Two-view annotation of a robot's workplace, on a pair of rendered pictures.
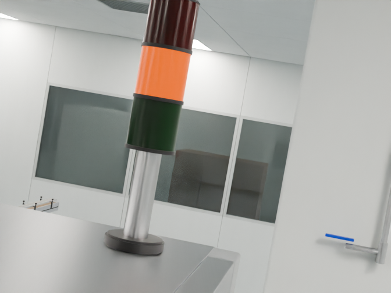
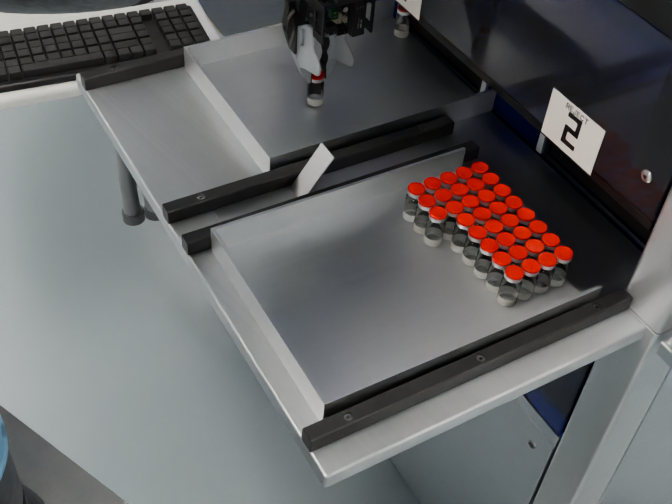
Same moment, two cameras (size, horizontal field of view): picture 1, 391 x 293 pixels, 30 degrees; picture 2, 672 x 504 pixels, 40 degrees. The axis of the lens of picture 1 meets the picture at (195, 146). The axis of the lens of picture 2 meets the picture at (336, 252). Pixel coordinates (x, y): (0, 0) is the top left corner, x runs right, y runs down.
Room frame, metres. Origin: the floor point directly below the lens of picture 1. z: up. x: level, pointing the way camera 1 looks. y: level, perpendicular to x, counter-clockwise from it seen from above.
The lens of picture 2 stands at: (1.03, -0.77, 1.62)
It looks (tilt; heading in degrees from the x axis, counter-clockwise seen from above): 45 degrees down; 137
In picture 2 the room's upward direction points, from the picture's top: 6 degrees clockwise
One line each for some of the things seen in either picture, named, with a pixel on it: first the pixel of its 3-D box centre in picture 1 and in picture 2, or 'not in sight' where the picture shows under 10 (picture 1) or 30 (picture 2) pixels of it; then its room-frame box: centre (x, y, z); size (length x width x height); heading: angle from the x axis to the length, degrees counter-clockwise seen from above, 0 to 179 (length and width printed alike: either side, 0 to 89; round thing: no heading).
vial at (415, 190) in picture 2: not in sight; (414, 202); (0.51, -0.16, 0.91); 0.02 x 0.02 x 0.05
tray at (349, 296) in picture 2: not in sight; (402, 268); (0.57, -0.24, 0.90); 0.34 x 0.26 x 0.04; 80
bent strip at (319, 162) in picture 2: not in sight; (274, 184); (0.39, -0.28, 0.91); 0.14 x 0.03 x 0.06; 80
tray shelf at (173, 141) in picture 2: not in sight; (355, 182); (0.41, -0.17, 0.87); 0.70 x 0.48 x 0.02; 170
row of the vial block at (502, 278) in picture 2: not in sight; (468, 239); (0.59, -0.15, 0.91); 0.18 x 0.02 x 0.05; 170
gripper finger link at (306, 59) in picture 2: not in sight; (310, 60); (0.28, -0.14, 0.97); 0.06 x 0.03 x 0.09; 171
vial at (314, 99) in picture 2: not in sight; (315, 89); (0.26, -0.12, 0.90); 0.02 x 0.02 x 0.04
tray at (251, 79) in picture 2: not in sight; (338, 78); (0.25, -0.07, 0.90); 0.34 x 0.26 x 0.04; 80
